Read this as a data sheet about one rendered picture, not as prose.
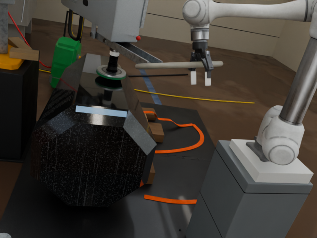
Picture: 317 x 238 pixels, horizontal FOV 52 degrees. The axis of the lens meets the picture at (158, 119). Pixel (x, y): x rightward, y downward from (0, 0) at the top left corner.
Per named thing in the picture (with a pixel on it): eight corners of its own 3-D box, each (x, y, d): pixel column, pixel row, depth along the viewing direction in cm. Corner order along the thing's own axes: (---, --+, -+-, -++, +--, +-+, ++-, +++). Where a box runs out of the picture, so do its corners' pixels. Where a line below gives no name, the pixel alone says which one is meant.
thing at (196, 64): (118, 69, 186) (118, 64, 185) (180, 67, 216) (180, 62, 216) (175, 68, 148) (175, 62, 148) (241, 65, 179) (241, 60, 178)
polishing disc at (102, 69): (102, 77, 225) (102, 75, 225) (93, 66, 241) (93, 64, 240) (130, 78, 236) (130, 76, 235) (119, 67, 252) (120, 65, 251)
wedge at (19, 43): (7, 43, 264) (7, 37, 261) (18, 42, 271) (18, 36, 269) (21, 51, 255) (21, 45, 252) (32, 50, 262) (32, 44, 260)
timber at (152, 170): (152, 184, 267) (155, 172, 262) (138, 183, 264) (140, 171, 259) (147, 162, 293) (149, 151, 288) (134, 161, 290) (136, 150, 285)
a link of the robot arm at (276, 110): (283, 141, 182) (298, 106, 173) (287, 157, 166) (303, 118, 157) (254, 133, 185) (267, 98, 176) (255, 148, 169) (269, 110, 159)
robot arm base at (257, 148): (267, 140, 193) (270, 132, 190) (290, 161, 174) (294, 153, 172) (241, 140, 187) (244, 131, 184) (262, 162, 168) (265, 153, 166)
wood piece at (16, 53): (9, 57, 238) (9, 51, 236) (11, 53, 247) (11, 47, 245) (38, 60, 244) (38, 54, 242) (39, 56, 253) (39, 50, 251)
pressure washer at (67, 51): (56, 77, 418) (62, 8, 379) (82, 84, 417) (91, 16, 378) (44, 87, 387) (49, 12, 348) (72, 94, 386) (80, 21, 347)
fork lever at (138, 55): (87, 36, 239) (88, 29, 237) (110, 37, 251) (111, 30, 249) (141, 69, 194) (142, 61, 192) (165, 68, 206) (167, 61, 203)
